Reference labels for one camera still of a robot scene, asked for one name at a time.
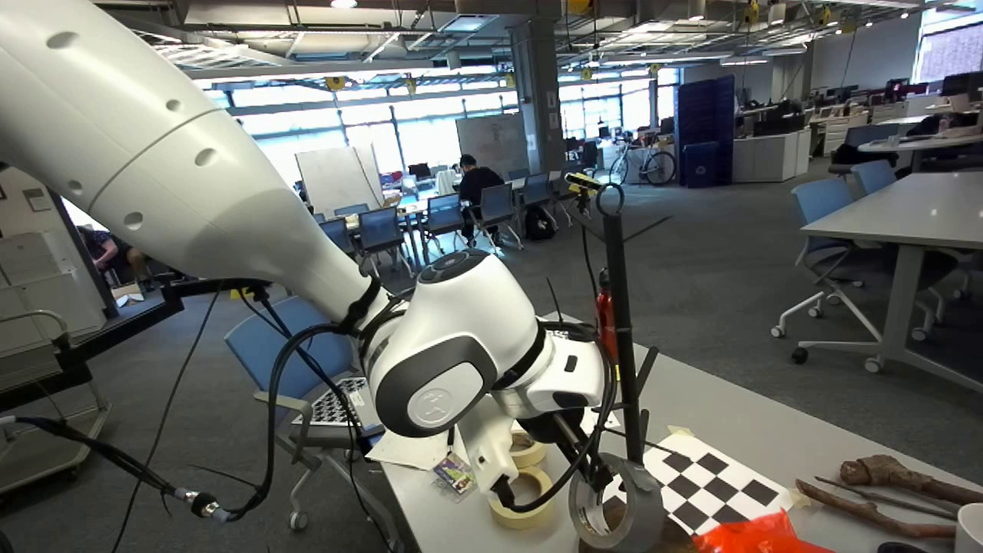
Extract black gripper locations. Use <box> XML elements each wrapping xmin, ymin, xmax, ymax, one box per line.
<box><xmin>525</xmin><ymin>407</ymin><xmax>621</xmax><ymax>508</ymax></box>

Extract grey duct tape roll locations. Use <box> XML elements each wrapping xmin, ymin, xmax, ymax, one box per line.
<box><xmin>564</xmin><ymin>451</ymin><xmax>671</xmax><ymax>553</ymax></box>

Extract black pole wooden base holder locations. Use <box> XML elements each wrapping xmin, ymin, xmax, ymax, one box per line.
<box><xmin>590</xmin><ymin>182</ymin><xmax>700</xmax><ymax>553</ymax></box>

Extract black white checkerboard sheet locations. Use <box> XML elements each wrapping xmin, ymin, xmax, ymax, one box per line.
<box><xmin>611</xmin><ymin>426</ymin><xmax>798</xmax><ymax>545</ymax></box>

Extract small colourful card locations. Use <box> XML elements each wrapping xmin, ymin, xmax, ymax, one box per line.
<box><xmin>429</xmin><ymin>451</ymin><xmax>482</xmax><ymax>497</ymax></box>

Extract red bottle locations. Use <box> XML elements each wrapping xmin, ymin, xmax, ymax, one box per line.
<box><xmin>593</xmin><ymin>269</ymin><xmax>623</xmax><ymax>369</ymax></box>

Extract orange plastic bag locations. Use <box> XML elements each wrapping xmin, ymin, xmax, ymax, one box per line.
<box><xmin>690</xmin><ymin>508</ymin><xmax>837</xmax><ymax>553</ymax></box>

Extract white paper sheets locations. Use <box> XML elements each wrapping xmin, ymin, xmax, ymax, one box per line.
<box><xmin>366</xmin><ymin>402</ymin><xmax>533</xmax><ymax>475</ymax></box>

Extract black bag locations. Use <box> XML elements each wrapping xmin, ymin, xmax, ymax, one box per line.
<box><xmin>519</xmin><ymin>199</ymin><xmax>563</xmax><ymax>247</ymax></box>

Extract long brown wooden branch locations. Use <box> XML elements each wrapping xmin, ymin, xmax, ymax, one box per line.
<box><xmin>792</xmin><ymin>475</ymin><xmax>960</xmax><ymax>545</ymax></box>

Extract white keyboard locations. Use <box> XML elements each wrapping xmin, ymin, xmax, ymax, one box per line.
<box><xmin>290</xmin><ymin>374</ymin><xmax>374</xmax><ymax>432</ymax></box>

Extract thick brown wooden branch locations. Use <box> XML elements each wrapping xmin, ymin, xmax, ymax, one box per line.
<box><xmin>837</xmin><ymin>451</ymin><xmax>983</xmax><ymax>508</ymax></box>

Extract parked bicycle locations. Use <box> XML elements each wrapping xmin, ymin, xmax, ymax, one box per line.
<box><xmin>611</xmin><ymin>134</ymin><xmax>681</xmax><ymax>191</ymax></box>

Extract seated person dark clothes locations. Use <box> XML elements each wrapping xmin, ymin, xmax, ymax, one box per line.
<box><xmin>452</xmin><ymin>151</ymin><xmax>506</xmax><ymax>212</ymax></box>

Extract blue office chair white base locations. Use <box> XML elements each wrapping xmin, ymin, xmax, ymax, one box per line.
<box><xmin>767</xmin><ymin>174</ymin><xmax>888</xmax><ymax>371</ymax></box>

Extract blue padded chair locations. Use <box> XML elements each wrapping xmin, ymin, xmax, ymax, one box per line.
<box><xmin>222</xmin><ymin>291</ymin><xmax>363</xmax><ymax>408</ymax></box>

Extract white low cabinet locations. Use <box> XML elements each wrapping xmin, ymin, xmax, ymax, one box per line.
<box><xmin>727</xmin><ymin>125</ymin><xmax>817</xmax><ymax>188</ymax></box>

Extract white mug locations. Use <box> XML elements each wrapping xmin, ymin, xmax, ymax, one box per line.
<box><xmin>952</xmin><ymin>497</ymin><xmax>983</xmax><ymax>553</ymax></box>

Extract blue cabinet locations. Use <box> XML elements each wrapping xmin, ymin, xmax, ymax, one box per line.
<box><xmin>673</xmin><ymin>74</ymin><xmax>740</xmax><ymax>191</ymax></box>

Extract white whiteboard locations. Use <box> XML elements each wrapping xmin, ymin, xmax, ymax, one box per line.
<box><xmin>293</xmin><ymin>146</ymin><xmax>391</xmax><ymax>217</ymax></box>

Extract grey office table white legs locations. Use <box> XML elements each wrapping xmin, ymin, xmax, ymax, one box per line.
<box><xmin>798</xmin><ymin>166</ymin><xmax>983</xmax><ymax>401</ymax></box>

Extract black camera on thin stand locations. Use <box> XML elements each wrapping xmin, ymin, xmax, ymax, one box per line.
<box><xmin>563</xmin><ymin>170</ymin><xmax>618</xmax><ymax>311</ymax></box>

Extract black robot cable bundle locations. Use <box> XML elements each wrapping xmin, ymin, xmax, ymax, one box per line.
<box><xmin>0</xmin><ymin>281</ymin><xmax>411</xmax><ymax>528</ymax></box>

